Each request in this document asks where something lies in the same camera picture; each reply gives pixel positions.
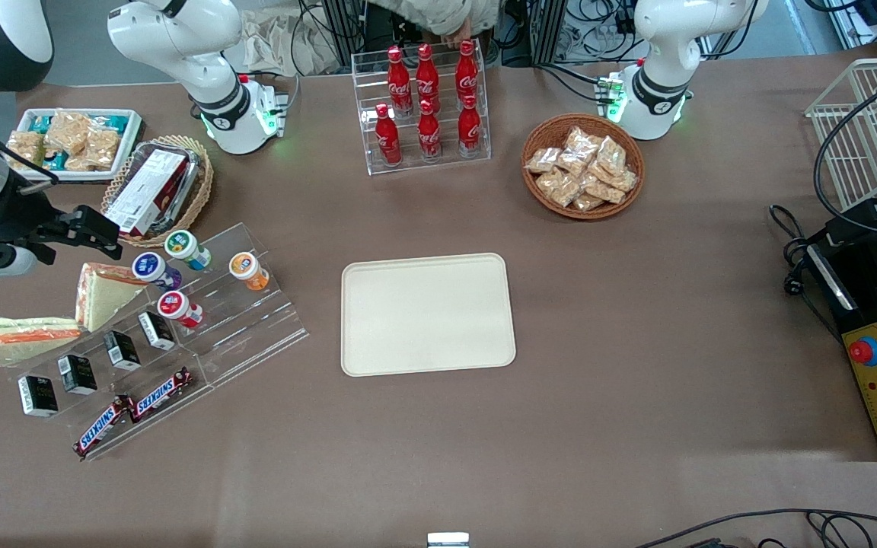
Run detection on green gum bottle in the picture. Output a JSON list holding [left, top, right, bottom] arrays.
[[164, 229, 212, 272]]

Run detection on purple gum bottle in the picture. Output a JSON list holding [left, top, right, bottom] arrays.
[[131, 251, 183, 292]]

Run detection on white rectangular snack tray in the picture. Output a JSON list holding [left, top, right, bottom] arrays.
[[8, 107, 145, 183]]

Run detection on red gum bottle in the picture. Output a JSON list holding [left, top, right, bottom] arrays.
[[156, 290, 206, 330]]

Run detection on orange gum bottle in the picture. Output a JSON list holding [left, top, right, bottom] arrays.
[[228, 251, 271, 292]]

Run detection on beige plastic tray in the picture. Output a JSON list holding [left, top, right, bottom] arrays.
[[340, 252, 518, 378]]

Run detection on wrapped ham sandwich wedge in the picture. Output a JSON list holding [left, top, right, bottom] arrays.
[[75, 262, 152, 333]]

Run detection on red white snack box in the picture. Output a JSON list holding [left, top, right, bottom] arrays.
[[106, 148, 190, 237]]

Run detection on clear bag rice crisps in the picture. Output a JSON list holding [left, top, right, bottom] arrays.
[[5, 130, 48, 171], [65, 127, 123, 173], [43, 110, 94, 158]]

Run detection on small black carton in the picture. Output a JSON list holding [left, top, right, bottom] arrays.
[[102, 330, 142, 373], [18, 374, 60, 419], [56, 354, 99, 397], [137, 310, 177, 352]]

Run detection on oval wicker basket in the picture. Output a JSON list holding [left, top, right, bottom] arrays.
[[100, 134, 215, 249]]

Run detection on wrapped carrot cucumber sandwich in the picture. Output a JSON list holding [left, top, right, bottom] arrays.
[[0, 315, 84, 369]]

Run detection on snickers chocolate bar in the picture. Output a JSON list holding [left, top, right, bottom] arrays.
[[128, 366, 195, 424], [72, 393, 136, 460]]

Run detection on clear acrylic stepped display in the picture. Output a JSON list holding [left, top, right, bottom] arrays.
[[0, 221, 310, 462]]

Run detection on crumpled white plastic bag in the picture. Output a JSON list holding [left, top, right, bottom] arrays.
[[224, 9, 336, 78]]

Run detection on red cola bottle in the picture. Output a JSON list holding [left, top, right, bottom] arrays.
[[416, 99, 444, 163], [454, 39, 480, 108], [386, 46, 415, 117], [374, 103, 403, 167], [415, 43, 442, 114], [457, 94, 483, 159]]

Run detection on clear acrylic bottle rack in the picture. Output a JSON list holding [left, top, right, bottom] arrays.
[[350, 41, 493, 177]]

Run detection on person in beige jacket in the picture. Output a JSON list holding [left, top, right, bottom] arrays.
[[365, 0, 502, 48]]

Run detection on round wicker basket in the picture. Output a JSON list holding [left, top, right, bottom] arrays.
[[521, 113, 646, 222]]

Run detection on silver metal bar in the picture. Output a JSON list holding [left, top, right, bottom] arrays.
[[807, 243, 859, 312]]

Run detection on red emergency stop button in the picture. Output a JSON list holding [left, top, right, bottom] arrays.
[[847, 334, 877, 368]]

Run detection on black yellow control box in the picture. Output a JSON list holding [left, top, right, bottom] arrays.
[[799, 170, 877, 464]]

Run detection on black arm base cable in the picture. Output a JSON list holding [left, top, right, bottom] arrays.
[[533, 62, 608, 104], [239, 67, 304, 115]]

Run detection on aluminium frame post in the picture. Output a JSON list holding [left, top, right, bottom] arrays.
[[528, 0, 570, 68], [321, 0, 368, 68]]

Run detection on black cable bundle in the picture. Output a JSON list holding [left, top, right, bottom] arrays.
[[566, 0, 641, 63]]

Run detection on black cable with plug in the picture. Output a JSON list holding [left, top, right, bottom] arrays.
[[769, 203, 844, 345]]

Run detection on long black table cable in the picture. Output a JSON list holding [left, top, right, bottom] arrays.
[[631, 508, 877, 548]]

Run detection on thick black cable loop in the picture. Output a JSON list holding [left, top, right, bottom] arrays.
[[812, 67, 877, 231]]

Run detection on white wire basket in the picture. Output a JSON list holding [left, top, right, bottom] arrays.
[[803, 56, 877, 215]]

